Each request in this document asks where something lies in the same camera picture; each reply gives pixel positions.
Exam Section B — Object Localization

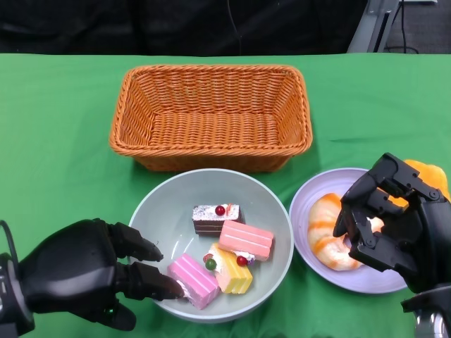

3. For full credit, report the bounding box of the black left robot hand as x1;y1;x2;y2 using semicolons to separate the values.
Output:
17;218;186;332

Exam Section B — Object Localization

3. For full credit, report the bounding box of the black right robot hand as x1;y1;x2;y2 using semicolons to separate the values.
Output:
333;151;451;294

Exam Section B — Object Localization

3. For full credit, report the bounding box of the grey bowl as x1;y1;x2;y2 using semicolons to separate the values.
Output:
127;168;295;324

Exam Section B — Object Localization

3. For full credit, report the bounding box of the magenta pink cake slice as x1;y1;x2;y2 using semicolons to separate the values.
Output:
167;252;221;311

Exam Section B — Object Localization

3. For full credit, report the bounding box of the pale lavender plate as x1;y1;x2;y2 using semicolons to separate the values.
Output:
288;168;416;295

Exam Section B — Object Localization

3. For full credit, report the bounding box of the chocolate cake slice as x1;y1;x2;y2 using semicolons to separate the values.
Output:
192;203;245;237

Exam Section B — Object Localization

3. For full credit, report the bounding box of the yellow cake slice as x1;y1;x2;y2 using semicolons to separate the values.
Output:
203;242;254;295

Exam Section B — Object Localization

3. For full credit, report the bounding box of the salmon pink cake slice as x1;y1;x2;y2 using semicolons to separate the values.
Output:
218;220;275;262

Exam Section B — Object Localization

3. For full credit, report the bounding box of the orange wicker basket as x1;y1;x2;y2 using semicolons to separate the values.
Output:
108;64;314;173

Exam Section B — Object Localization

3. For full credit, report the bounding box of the green tablecloth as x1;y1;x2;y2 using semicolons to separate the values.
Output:
0;52;451;338

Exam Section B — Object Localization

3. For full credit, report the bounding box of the grey monitor stand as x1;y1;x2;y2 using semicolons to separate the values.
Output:
347;0;402;54

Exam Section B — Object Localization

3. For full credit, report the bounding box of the black backdrop cloth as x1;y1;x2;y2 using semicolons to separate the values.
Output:
0;0;371;56

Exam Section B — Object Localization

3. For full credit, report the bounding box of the black floor cable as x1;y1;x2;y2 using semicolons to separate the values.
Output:
383;0;422;56

